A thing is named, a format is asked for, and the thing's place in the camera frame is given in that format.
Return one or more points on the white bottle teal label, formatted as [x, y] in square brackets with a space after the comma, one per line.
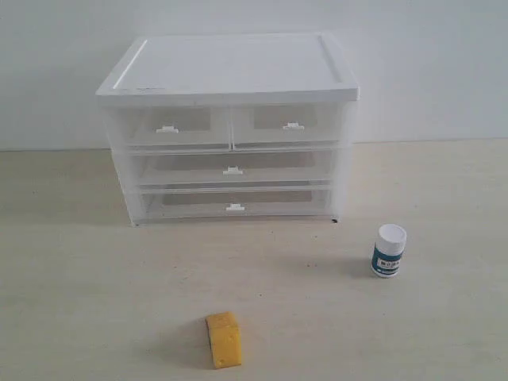
[389, 247]

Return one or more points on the clear bottom wide drawer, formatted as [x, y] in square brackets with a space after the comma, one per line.
[241, 202]

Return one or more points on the clear wide drawer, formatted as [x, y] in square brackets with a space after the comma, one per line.
[234, 167]
[241, 202]

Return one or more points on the white plastic drawer cabinet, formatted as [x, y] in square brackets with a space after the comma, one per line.
[226, 72]

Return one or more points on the clear middle wide drawer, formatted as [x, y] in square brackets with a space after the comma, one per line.
[234, 167]

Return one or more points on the yellow cheese wedge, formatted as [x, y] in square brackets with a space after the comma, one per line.
[225, 339]

